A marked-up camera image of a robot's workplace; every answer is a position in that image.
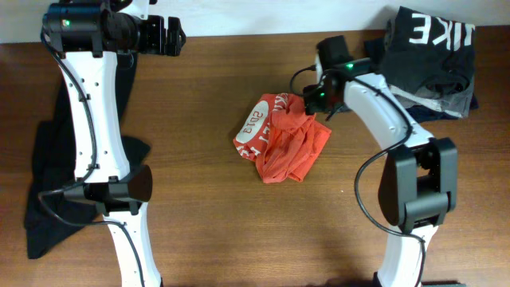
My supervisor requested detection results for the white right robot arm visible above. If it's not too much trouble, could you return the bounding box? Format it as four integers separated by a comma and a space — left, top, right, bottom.
304, 58, 458, 287

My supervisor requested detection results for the navy blue folded garment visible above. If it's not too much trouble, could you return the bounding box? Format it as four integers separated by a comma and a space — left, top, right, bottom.
363, 37, 460, 123

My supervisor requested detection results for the grey folded garment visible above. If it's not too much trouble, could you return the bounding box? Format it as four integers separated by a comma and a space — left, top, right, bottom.
384, 20, 474, 118

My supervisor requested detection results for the red orange t-shirt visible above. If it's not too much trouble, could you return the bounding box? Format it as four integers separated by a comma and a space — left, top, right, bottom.
233, 93, 332, 183

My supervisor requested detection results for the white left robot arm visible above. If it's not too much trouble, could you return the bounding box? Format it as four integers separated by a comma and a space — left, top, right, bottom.
40, 0, 186, 287

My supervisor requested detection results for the black Nike shirt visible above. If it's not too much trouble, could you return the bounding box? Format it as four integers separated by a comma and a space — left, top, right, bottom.
379, 6, 476, 95

